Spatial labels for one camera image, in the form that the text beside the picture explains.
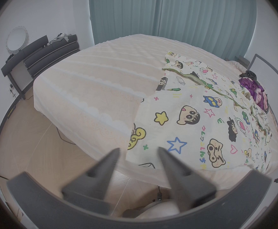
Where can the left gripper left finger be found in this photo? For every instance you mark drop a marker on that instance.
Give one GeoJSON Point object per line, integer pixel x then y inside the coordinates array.
{"type": "Point", "coordinates": [93, 182]}

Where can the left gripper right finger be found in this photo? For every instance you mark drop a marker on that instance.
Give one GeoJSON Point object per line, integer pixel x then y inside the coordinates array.
{"type": "Point", "coordinates": [186, 185]}

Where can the white printed pyjama top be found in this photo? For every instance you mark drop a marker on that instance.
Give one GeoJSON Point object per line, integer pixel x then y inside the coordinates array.
{"type": "Point", "coordinates": [189, 127]}

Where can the bed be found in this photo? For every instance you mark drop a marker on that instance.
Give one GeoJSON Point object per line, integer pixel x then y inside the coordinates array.
{"type": "Point", "coordinates": [93, 85]}

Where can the pile of clothes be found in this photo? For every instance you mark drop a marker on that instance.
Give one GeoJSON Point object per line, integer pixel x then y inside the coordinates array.
{"type": "Point", "coordinates": [254, 89]}

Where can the cream pillow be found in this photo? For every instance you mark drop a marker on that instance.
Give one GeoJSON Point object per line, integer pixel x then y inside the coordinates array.
{"type": "Point", "coordinates": [234, 65]}

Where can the black chest of drawers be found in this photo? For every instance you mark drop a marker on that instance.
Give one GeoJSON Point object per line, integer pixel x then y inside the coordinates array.
{"type": "Point", "coordinates": [53, 54]}

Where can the grey bedside table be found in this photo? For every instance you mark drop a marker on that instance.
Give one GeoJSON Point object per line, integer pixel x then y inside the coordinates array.
{"type": "Point", "coordinates": [243, 60]}

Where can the black dressing table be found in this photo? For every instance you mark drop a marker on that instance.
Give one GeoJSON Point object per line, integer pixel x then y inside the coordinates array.
{"type": "Point", "coordinates": [17, 61]}

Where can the grey garment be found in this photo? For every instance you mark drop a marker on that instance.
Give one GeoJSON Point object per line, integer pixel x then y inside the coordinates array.
{"type": "Point", "coordinates": [60, 37]}

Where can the round white mirror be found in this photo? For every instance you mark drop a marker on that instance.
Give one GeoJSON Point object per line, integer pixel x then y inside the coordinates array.
{"type": "Point", "coordinates": [17, 39]}

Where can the blue-green curtain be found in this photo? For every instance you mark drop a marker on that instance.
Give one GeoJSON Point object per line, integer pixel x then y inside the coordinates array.
{"type": "Point", "coordinates": [172, 8]}

